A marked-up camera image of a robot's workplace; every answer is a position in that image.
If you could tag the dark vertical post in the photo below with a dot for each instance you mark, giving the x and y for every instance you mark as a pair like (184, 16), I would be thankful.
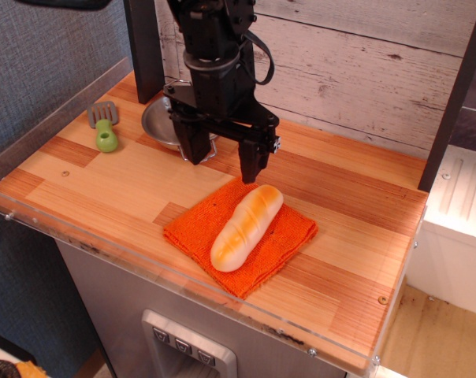
(145, 46)
(455, 102)

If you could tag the dark right vertical post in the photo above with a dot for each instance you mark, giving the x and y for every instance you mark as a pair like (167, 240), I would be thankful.
(455, 102)

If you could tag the clear acrylic table guard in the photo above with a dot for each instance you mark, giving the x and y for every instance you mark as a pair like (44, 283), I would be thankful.
(328, 306)

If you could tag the folded orange cloth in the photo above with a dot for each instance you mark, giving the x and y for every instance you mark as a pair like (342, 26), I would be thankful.
(194, 233)

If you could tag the dark left vertical post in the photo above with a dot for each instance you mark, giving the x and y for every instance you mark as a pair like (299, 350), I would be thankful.
(145, 46)

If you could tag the toy hotdog bun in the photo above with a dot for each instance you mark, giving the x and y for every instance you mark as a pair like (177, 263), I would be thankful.
(245, 228)

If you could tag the green handled grey spatula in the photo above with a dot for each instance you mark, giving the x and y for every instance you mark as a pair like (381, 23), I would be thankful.
(102, 116)

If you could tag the grey toy fridge cabinet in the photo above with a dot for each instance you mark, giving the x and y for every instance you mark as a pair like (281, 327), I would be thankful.
(148, 327)

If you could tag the white toy sink unit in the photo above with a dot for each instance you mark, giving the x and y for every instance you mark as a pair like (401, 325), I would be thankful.
(443, 262)

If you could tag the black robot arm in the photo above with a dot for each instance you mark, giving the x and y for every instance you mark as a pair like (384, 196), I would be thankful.
(216, 29)

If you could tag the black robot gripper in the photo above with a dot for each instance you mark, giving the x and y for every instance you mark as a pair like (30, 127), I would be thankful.
(222, 93)

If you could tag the silver metal bowl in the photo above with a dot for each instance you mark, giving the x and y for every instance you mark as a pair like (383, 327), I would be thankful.
(158, 125)

